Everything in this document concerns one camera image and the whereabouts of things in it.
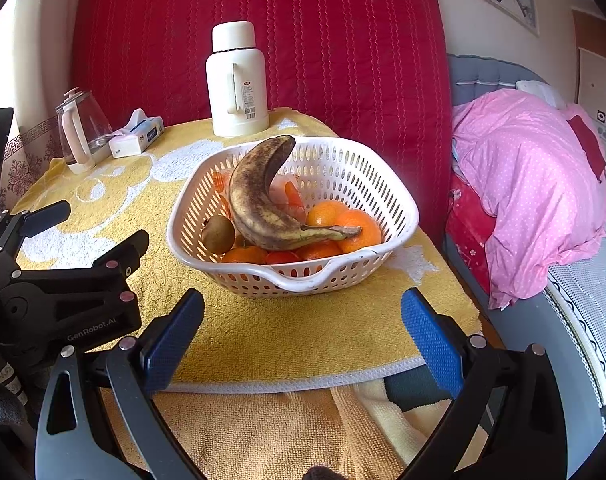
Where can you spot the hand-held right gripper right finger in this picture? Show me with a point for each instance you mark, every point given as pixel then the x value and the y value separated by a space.
pixel 430 340

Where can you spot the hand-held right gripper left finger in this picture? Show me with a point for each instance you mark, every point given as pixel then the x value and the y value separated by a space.
pixel 173 340

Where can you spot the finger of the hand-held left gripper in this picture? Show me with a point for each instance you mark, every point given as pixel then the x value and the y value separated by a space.
pixel 38 217
pixel 118 260

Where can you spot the brown kiwi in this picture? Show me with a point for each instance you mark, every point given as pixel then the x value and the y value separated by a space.
pixel 218 234

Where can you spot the small mandarin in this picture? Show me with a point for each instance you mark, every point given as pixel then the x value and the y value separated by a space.
pixel 243 256

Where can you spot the round orange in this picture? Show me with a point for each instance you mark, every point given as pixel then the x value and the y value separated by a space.
pixel 363 232

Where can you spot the mandarin with stem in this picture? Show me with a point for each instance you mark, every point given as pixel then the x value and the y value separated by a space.
pixel 318 251

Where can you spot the brown spotted banana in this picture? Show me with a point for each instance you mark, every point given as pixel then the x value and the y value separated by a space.
pixel 255 200

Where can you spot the white plastic basket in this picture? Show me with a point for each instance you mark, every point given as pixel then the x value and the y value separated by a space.
pixel 358 180

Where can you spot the orange plastic bag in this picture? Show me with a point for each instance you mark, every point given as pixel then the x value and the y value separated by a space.
pixel 295 195

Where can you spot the person's right forearm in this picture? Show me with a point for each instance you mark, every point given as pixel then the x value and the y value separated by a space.
pixel 323 474

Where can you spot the person's left hand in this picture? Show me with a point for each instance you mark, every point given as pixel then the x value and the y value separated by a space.
pixel 3 410

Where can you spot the patterned curtain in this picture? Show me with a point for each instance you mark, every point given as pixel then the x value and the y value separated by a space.
pixel 28 160

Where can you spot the pale yellow towel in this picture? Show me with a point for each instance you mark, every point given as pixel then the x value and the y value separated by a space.
pixel 378 410

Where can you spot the glass kettle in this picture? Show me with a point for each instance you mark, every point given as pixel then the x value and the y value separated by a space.
pixel 75 135

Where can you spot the red floral cloth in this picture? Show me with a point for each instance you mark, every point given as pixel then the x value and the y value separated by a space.
pixel 468 240

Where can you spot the yellow and white towel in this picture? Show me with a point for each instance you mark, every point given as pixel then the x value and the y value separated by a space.
pixel 283 330

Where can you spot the tissue pack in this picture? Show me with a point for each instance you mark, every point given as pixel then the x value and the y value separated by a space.
pixel 133 140

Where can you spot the white lace bed cover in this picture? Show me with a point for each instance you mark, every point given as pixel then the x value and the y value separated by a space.
pixel 573 320

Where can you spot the pink duvet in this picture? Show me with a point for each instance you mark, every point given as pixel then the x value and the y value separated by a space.
pixel 523 185

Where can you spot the white thermos flask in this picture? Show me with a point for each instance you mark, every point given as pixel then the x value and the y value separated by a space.
pixel 233 85

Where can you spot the plain red cloth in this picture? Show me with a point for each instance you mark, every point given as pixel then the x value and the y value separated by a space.
pixel 588 150

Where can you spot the white pillow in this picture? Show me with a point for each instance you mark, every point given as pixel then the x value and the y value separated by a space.
pixel 543 92

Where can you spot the grey headboard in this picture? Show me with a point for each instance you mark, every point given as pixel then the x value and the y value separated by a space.
pixel 483 72

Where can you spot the red quilt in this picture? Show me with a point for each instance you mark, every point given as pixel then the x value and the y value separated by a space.
pixel 333 60

